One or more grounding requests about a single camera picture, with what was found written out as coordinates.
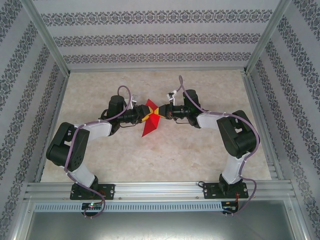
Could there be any grey metal sheet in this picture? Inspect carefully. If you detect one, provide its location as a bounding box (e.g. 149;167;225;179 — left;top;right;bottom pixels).
24;211;306;240

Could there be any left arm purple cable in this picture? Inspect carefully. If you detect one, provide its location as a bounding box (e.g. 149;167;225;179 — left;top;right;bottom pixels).
63;85;133;218

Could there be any aluminium frame post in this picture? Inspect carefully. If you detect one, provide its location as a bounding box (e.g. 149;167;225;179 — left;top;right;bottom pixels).
22;0;71;77
242;0;294;76

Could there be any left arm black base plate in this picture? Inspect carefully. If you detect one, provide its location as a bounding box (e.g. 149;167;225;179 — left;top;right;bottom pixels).
69;183;116;201

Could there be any aluminium frame strut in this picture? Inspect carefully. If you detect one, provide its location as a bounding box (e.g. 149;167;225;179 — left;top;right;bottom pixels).
284;198;315;240
8;197;36;240

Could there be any aluminium mounting rail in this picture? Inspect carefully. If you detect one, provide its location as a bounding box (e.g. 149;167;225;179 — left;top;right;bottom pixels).
23;180;297;202

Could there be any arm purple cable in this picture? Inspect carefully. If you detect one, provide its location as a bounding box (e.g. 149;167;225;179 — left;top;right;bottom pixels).
177;75;258;217
63;85;133;218

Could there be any aluminium side rail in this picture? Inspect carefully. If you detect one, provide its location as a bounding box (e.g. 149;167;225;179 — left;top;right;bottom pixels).
241;71;286;182
33;73;71;183

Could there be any thin aluminium wall rail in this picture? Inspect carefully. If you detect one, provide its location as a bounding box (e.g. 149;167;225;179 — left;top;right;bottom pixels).
67;67;248;74

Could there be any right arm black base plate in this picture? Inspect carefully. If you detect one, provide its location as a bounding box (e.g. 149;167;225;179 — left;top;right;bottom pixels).
199;182;251;200

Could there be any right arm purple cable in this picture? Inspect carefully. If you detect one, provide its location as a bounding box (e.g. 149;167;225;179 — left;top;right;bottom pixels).
177;75;258;217

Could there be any slotted grey cable duct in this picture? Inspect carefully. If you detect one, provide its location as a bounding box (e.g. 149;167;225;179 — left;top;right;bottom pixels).
33;201;223;213

